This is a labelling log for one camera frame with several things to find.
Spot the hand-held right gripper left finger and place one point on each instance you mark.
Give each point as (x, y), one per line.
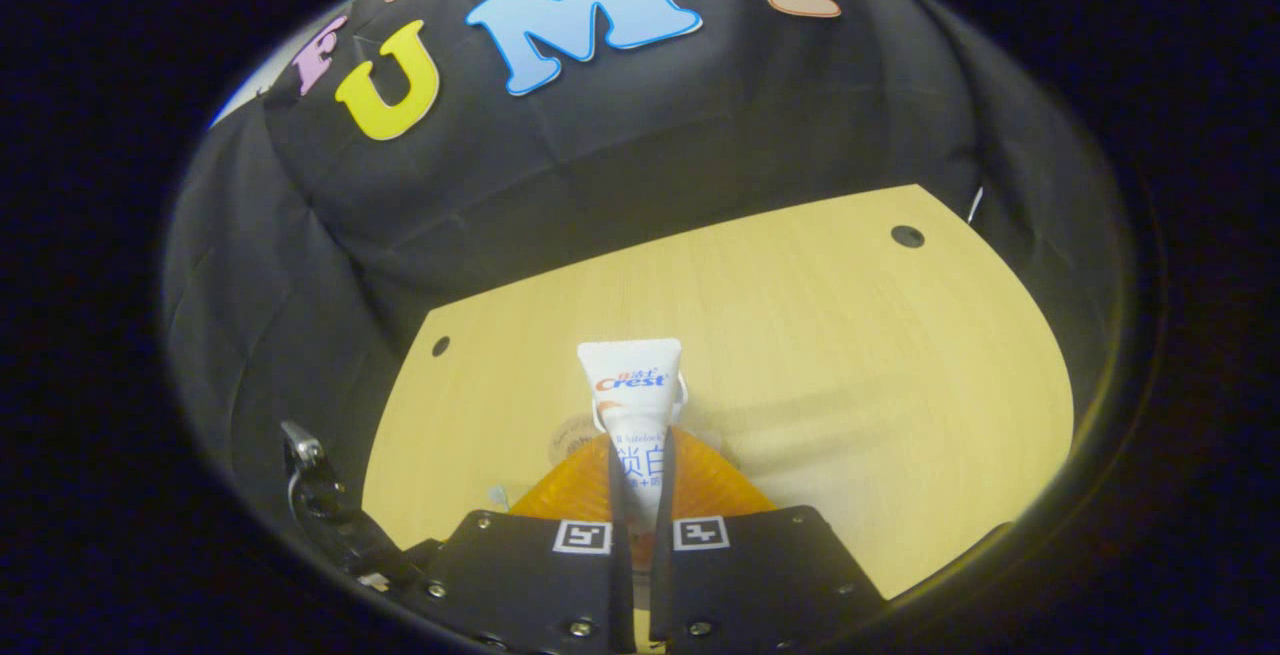
(620, 555)

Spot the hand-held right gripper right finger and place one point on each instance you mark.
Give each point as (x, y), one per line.
(662, 575)

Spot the round wooden coaster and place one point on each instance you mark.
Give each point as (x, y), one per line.
(568, 440)

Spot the white toothpaste tube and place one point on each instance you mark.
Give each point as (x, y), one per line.
(630, 375)

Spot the black desk grommet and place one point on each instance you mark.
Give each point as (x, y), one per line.
(907, 235)
(440, 345)

